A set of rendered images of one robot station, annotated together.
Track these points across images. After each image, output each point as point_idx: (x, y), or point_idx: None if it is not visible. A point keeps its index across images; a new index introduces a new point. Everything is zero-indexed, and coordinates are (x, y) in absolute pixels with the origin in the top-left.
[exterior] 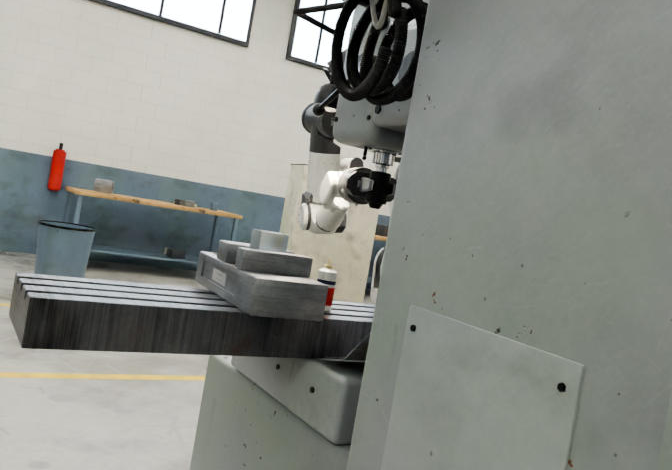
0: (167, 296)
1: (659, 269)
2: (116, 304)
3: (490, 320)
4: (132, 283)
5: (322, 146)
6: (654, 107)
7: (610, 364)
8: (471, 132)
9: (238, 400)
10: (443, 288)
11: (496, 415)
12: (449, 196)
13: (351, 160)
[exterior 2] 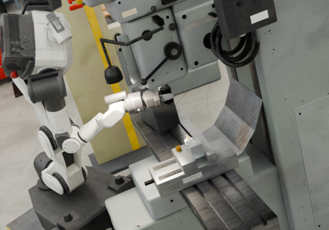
0: (223, 193)
1: None
2: (260, 197)
3: (324, 93)
4: (200, 209)
5: (63, 103)
6: None
7: None
8: (298, 52)
9: (171, 225)
10: (305, 96)
11: None
12: (296, 73)
13: (126, 94)
